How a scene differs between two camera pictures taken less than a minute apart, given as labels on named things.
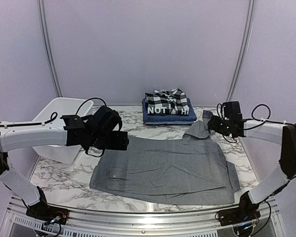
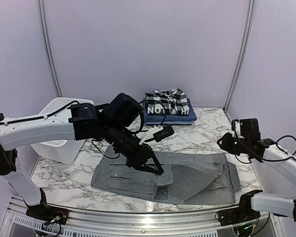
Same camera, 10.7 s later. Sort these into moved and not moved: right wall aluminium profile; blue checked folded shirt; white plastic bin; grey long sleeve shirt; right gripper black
Moved: right gripper black; grey long sleeve shirt
Not moved: blue checked folded shirt; white plastic bin; right wall aluminium profile
